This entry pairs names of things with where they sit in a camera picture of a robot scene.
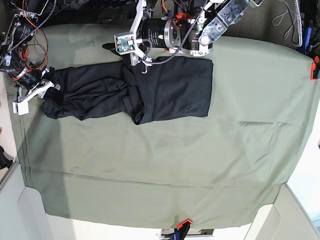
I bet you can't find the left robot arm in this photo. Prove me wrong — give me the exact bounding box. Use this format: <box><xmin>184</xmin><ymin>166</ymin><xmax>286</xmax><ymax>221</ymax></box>
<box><xmin>102</xmin><ymin>0</ymin><xmax>262</xmax><ymax>73</ymax></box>

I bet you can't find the green table cloth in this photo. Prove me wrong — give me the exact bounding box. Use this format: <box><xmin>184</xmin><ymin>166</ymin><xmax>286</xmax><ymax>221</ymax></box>
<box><xmin>10</xmin><ymin>36</ymin><xmax>320</xmax><ymax>229</ymax></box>

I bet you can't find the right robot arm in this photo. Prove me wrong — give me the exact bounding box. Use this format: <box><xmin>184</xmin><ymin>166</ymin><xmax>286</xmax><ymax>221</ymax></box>
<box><xmin>0</xmin><ymin>0</ymin><xmax>63</xmax><ymax>104</ymax></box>

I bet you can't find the orange black clamp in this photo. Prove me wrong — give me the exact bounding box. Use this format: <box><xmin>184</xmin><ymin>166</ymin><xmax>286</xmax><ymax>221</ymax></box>
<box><xmin>310</xmin><ymin>56</ymin><xmax>320</xmax><ymax>81</ymax></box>
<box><xmin>169</xmin><ymin>218</ymin><xmax>193</xmax><ymax>240</ymax></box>

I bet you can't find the black long-sleeve T-shirt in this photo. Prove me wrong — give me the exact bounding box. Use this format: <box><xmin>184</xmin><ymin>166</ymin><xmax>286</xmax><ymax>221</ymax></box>
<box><xmin>42</xmin><ymin>56</ymin><xmax>214</xmax><ymax>125</ymax></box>

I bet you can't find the grey coiled floor cable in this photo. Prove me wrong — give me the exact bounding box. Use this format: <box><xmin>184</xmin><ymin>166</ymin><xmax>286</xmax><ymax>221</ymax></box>
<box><xmin>271</xmin><ymin>0</ymin><xmax>305</xmax><ymax>48</ymax></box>

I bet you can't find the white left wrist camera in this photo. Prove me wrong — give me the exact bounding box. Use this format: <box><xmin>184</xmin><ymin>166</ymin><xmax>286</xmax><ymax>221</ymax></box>
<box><xmin>114</xmin><ymin>32</ymin><xmax>136</xmax><ymax>55</ymax></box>

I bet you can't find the orange black right clamp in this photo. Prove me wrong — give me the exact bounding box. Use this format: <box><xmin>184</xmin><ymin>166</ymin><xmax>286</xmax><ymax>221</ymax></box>
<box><xmin>310</xmin><ymin>56</ymin><xmax>320</xmax><ymax>81</ymax></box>

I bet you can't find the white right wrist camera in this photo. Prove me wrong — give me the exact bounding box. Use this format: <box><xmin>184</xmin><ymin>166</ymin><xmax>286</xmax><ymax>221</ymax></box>
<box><xmin>12</xmin><ymin>101</ymin><xmax>29</xmax><ymax>116</ymax></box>

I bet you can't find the orange black bottom clamp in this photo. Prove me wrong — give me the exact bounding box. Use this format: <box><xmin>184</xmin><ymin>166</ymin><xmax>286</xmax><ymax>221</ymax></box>
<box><xmin>169</xmin><ymin>218</ymin><xmax>193</xmax><ymax>240</ymax></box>

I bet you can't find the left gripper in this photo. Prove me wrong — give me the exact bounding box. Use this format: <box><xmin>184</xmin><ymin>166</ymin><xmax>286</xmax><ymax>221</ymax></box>
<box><xmin>102</xmin><ymin>0</ymin><xmax>152</xmax><ymax>74</ymax></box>

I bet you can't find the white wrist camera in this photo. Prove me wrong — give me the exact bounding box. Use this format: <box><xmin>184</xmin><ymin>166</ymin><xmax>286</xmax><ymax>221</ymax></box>
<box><xmin>12</xmin><ymin>101</ymin><xmax>29</xmax><ymax>116</ymax></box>
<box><xmin>114</xmin><ymin>32</ymin><xmax>136</xmax><ymax>55</ymax></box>

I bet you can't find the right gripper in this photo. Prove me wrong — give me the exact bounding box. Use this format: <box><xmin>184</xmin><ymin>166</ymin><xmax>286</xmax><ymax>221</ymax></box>
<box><xmin>13</xmin><ymin>66</ymin><xmax>64</xmax><ymax>107</ymax></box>

